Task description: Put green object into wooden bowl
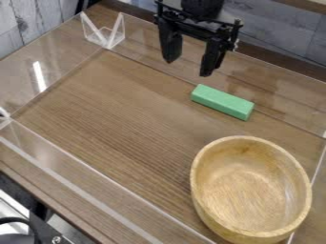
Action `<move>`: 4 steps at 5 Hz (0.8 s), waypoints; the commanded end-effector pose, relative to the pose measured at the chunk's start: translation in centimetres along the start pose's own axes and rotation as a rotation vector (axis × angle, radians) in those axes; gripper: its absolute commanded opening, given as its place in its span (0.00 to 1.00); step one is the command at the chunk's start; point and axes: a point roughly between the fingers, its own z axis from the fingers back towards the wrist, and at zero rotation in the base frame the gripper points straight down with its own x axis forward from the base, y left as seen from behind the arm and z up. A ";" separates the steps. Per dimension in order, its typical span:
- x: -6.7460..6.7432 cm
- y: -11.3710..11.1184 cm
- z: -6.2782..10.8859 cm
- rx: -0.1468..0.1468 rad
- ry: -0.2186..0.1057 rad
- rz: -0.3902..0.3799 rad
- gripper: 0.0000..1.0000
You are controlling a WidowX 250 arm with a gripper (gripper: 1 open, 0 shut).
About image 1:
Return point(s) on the wooden bowl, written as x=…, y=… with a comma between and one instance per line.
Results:
x=250, y=189

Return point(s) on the clear acrylic corner bracket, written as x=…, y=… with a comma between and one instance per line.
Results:
x=104, y=37

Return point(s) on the green rectangular block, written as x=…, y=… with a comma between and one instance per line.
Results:
x=221, y=102

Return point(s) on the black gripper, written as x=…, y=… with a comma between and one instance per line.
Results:
x=201, y=19

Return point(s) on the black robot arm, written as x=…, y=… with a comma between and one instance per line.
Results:
x=201, y=20

